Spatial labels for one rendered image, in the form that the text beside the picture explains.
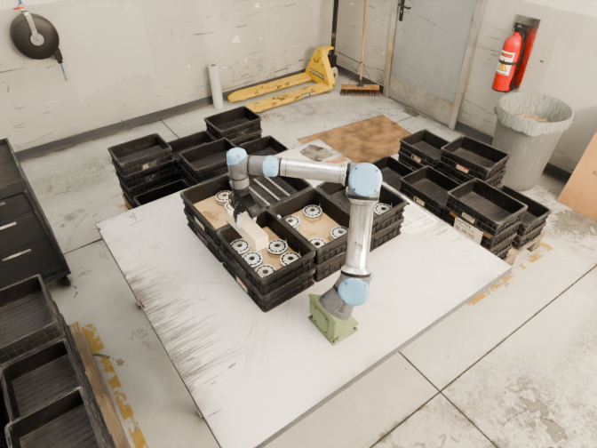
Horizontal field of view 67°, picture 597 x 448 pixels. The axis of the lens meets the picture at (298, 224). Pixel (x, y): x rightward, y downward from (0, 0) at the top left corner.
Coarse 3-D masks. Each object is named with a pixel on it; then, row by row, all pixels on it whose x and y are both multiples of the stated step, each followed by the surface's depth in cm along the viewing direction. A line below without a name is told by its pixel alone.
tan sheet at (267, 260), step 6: (264, 228) 228; (270, 234) 225; (270, 240) 221; (288, 246) 218; (264, 252) 215; (264, 258) 212; (270, 258) 212; (264, 264) 209; (270, 264) 209; (276, 264) 209
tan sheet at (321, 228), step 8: (296, 216) 235; (304, 224) 230; (312, 224) 230; (320, 224) 230; (328, 224) 230; (336, 224) 230; (304, 232) 226; (312, 232) 225; (320, 232) 225; (328, 232) 225; (328, 240) 221
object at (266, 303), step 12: (228, 264) 217; (240, 276) 212; (300, 276) 204; (312, 276) 212; (252, 288) 200; (288, 288) 204; (300, 288) 210; (264, 300) 198; (276, 300) 204; (264, 312) 202
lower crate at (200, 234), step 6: (192, 222) 238; (192, 228) 247; (198, 228) 233; (198, 234) 239; (204, 234) 228; (204, 240) 234; (210, 240) 224; (210, 246) 233; (216, 246) 220; (216, 252) 228; (216, 258) 229
